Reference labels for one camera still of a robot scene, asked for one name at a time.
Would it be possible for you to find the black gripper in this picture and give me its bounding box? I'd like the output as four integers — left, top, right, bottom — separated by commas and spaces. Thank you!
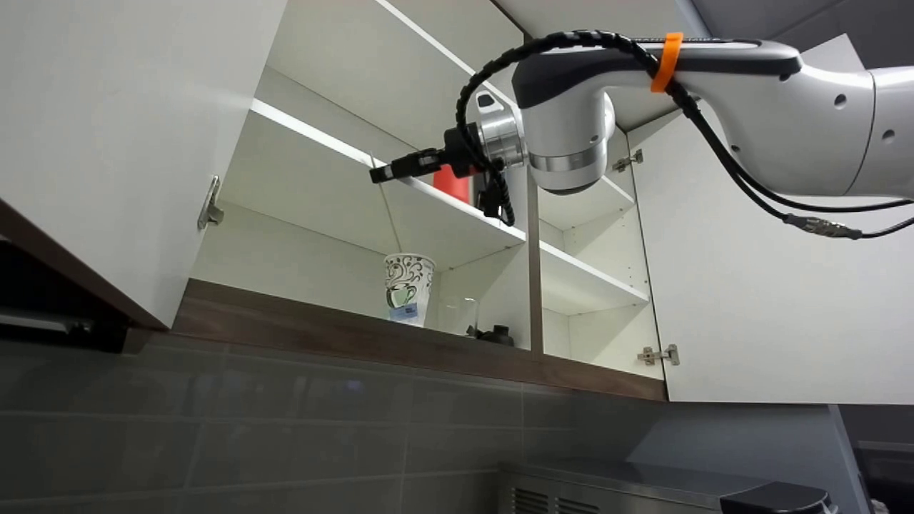
367, 126, 509, 184

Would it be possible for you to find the red cup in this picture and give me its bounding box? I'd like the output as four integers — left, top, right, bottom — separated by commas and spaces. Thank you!
430, 161, 475, 204

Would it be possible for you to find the small black object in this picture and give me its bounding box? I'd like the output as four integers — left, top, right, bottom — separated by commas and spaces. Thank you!
465, 321, 517, 347

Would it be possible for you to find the white cabinet door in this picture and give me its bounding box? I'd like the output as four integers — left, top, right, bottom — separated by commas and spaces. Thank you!
0, 0, 287, 330
630, 32, 914, 408

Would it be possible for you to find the black box device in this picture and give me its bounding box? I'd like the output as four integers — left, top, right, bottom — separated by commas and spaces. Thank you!
719, 480, 836, 514

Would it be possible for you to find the white wall cabinet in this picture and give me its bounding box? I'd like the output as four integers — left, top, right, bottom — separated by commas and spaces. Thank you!
175, 0, 730, 401

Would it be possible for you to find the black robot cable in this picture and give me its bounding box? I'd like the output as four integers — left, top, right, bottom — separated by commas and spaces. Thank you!
455, 26, 914, 240

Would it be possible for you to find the orange cable tie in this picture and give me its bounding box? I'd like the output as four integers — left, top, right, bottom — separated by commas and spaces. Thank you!
649, 29, 687, 94

